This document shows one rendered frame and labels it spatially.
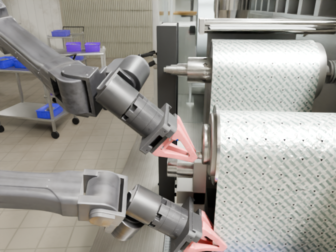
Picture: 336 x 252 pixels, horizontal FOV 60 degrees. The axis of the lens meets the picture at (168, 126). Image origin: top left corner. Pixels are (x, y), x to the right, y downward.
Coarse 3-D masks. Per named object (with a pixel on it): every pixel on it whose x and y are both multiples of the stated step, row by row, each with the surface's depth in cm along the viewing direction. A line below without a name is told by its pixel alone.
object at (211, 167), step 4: (212, 116) 51; (208, 120) 57; (212, 120) 50; (212, 124) 49; (212, 128) 49; (212, 132) 48; (212, 136) 48; (212, 140) 48; (212, 144) 48; (212, 148) 48; (212, 152) 48; (212, 156) 48; (212, 160) 48; (208, 164) 54; (212, 164) 49; (208, 168) 53; (212, 168) 49; (208, 172) 53; (212, 172) 50
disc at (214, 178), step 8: (216, 104) 52; (216, 112) 49; (216, 120) 48; (216, 128) 48; (216, 136) 48; (216, 144) 47; (216, 152) 47; (216, 160) 47; (216, 168) 47; (216, 176) 48
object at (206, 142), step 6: (204, 126) 52; (210, 126) 52; (204, 132) 51; (210, 132) 51; (204, 138) 50; (210, 138) 50; (204, 144) 50; (210, 144) 50; (204, 150) 50; (210, 150) 50; (204, 156) 51; (204, 162) 52
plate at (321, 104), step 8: (272, 16) 134; (320, 40) 84; (328, 40) 79; (328, 48) 79; (328, 56) 79; (328, 88) 78; (320, 96) 83; (328, 96) 78; (320, 104) 83; (328, 104) 78; (328, 112) 78
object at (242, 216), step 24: (216, 192) 50; (240, 192) 50; (264, 192) 50; (288, 192) 49; (312, 192) 49; (216, 216) 52; (240, 216) 52; (264, 216) 51; (288, 216) 51; (312, 216) 51; (240, 240) 54; (264, 240) 53; (288, 240) 53; (312, 240) 53
